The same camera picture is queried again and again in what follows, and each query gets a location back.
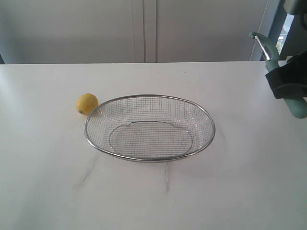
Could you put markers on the teal handled peeler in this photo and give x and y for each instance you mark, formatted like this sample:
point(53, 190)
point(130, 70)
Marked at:
point(297, 105)

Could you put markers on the oval metal wire basket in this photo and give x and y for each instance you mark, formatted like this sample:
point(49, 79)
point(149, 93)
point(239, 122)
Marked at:
point(149, 128)

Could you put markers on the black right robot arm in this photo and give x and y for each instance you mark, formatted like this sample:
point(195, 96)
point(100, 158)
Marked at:
point(296, 41)

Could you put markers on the yellow lemon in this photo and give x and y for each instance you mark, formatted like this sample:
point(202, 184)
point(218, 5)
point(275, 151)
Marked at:
point(86, 103)

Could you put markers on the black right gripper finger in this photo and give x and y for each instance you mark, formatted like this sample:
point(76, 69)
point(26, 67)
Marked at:
point(290, 80)

